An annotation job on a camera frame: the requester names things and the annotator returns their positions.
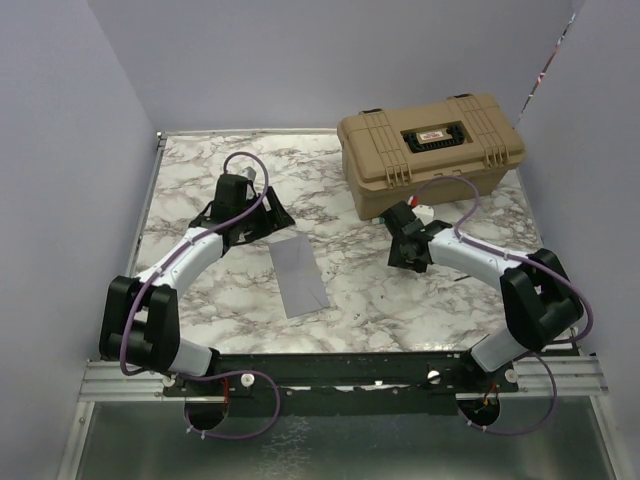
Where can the tan plastic tool case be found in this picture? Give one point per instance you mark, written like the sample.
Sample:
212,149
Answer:
442,152

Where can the aluminium frame rail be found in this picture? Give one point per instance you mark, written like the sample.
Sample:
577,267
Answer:
547,429

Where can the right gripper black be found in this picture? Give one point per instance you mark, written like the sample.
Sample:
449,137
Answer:
397,258

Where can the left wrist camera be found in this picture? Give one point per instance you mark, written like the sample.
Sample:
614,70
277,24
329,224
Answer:
249,173

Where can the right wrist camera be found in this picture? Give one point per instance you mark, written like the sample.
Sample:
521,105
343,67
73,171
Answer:
424,212

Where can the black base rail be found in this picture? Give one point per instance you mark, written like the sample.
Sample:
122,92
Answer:
276,385

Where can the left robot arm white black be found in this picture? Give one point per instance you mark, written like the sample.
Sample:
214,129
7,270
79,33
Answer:
141,315

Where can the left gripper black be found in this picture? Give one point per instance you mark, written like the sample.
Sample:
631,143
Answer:
272,220

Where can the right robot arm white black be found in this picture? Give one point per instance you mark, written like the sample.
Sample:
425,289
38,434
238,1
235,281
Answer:
538,303

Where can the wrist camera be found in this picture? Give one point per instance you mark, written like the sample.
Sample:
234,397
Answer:
424,212
249,173

